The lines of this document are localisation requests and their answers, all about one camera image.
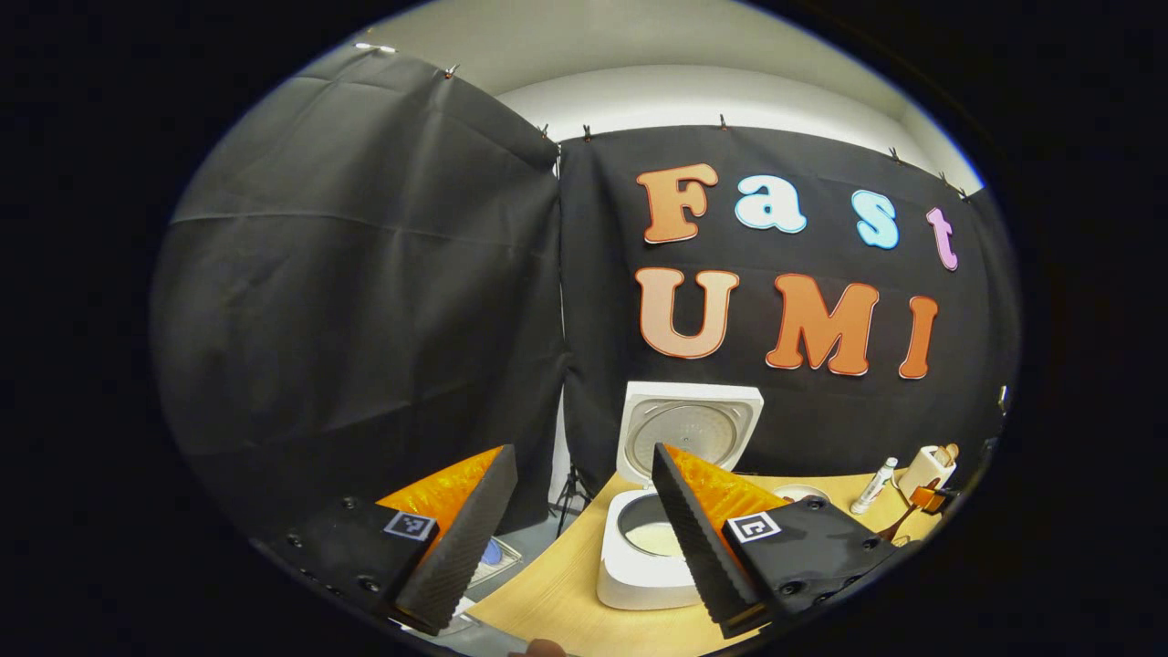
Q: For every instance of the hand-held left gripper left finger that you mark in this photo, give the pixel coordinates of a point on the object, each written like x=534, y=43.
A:
x=470, y=538

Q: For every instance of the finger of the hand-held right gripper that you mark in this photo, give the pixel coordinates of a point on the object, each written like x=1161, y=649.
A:
x=923, y=498

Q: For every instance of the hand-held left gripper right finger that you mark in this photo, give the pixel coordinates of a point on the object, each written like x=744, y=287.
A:
x=689, y=538

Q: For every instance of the white rice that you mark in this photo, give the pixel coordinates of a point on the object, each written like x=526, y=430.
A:
x=654, y=538

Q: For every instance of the brown wooden spoon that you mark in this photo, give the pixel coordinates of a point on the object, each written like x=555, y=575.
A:
x=899, y=525

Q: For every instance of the white rice cooker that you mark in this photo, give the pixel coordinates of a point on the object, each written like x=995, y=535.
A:
x=639, y=584

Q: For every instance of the white toaster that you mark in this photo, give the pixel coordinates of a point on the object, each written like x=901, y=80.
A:
x=917, y=470

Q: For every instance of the white tray with blue disc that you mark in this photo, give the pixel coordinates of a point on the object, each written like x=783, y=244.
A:
x=497, y=555

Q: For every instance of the toast bread slice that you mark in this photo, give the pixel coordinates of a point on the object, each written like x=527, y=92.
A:
x=944, y=454

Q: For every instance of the white drink bottle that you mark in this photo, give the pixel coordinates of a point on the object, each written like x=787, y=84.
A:
x=871, y=488

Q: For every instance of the small white box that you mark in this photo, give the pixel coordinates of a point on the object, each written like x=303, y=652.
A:
x=464, y=610

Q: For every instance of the black tripod stand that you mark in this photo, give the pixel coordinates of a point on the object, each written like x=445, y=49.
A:
x=570, y=497

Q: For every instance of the white round plate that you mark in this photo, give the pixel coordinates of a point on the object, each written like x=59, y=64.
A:
x=798, y=493

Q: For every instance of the black backdrop cloth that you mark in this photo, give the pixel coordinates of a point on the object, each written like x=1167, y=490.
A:
x=365, y=274

